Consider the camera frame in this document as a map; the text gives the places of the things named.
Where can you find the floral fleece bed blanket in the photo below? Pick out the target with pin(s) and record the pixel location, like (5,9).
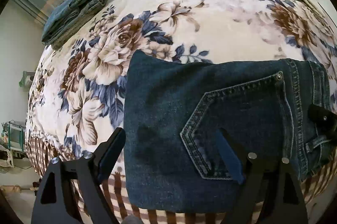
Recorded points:
(77,97)

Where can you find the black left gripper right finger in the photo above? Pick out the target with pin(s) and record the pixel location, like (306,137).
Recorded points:
(273,181)

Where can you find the folded teal green pants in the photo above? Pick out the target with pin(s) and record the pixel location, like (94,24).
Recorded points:
(67,19)

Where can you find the dark blue denim jeans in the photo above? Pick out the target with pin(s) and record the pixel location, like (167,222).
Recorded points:
(182,120)

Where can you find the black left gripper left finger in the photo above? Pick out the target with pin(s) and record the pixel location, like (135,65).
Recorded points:
(55,201)

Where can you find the green metal rack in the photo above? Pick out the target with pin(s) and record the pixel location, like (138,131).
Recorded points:
(13,135)

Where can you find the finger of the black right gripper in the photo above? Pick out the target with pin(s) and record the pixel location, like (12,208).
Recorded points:
(324,121)

